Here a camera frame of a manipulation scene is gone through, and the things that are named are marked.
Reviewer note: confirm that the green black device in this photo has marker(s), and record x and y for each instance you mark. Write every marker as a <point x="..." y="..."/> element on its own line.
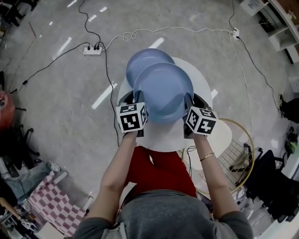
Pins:
<point x="293" y="146"/>

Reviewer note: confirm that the black office chair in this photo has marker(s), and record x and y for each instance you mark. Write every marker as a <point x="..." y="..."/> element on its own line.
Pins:
<point x="268" y="179"/>
<point x="11" y="149"/>

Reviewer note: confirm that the person's red trousers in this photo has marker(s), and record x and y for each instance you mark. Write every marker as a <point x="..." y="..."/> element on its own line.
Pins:
<point x="161" y="172"/>

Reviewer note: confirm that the small white plug adapter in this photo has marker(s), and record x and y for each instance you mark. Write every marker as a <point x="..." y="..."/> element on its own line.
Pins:
<point x="235" y="32"/>

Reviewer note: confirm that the person's right forearm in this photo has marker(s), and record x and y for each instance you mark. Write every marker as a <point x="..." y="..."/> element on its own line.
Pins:
<point x="215" y="177"/>

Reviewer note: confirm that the white round table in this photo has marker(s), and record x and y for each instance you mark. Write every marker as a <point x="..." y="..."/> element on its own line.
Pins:
<point x="198" y="79"/>

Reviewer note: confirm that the person's grey shirt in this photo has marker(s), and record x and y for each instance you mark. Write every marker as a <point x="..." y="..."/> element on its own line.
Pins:
<point x="168" y="214"/>

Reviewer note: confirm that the pink white checked cloth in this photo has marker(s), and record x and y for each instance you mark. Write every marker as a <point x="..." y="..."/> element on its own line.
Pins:
<point x="56" y="205"/>

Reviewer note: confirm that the blue big plate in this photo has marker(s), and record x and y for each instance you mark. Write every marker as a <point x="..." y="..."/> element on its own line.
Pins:
<point x="144" y="58"/>
<point x="163" y="93"/>

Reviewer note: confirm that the white power strip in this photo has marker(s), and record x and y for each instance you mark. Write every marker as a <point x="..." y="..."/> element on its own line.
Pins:
<point x="92" y="51"/>

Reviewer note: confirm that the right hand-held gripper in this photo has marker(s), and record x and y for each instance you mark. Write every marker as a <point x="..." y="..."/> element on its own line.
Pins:
<point x="202" y="121"/>

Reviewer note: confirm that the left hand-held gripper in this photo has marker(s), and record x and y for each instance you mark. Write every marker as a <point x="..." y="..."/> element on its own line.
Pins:
<point x="129" y="119"/>

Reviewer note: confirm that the white low desk with drawers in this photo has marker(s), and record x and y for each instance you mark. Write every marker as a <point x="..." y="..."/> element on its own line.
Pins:
<point x="283" y="39"/>

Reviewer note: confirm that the person's left forearm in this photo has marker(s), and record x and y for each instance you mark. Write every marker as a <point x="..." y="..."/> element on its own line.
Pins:
<point x="112" y="177"/>

